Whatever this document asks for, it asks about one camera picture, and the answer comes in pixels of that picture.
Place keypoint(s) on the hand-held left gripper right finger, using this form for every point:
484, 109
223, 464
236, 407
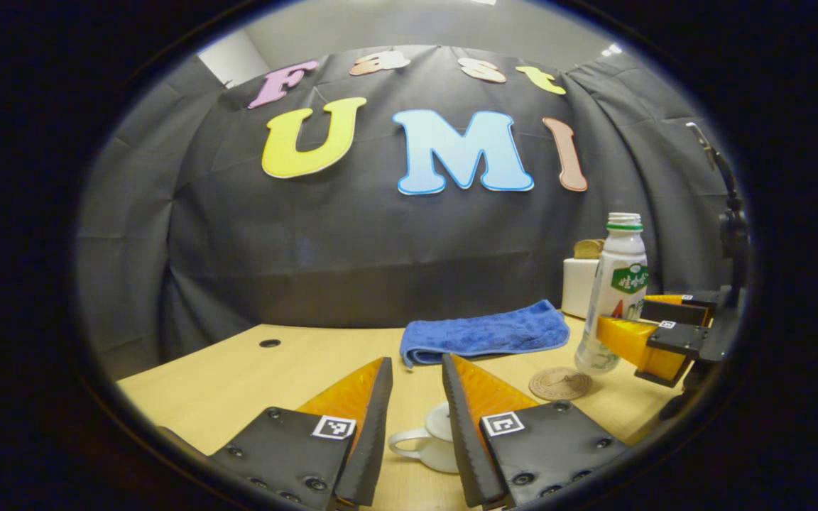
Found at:
462, 440

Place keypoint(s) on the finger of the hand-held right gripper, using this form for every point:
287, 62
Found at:
679, 348
679, 311

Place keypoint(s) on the white green-label water bottle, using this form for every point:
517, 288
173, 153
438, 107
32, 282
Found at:
618, 255

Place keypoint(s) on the white toaster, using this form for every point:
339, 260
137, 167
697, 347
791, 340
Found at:
579, 287

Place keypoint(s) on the brown toast slice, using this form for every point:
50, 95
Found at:
589, 249

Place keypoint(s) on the blue towel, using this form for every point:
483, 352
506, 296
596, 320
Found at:
480, 333

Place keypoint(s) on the round wooden coaster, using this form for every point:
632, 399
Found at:
560, 383

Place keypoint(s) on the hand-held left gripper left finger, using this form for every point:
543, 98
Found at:
373, 440

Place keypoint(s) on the black backdrop cloth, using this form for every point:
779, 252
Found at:
352, 248

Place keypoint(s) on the white teacup lid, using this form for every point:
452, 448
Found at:
441, 419

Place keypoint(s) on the small ceiling light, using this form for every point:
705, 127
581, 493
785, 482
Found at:
611, 50

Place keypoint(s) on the white ceramic teacup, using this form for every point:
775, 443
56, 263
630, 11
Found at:
437, 458

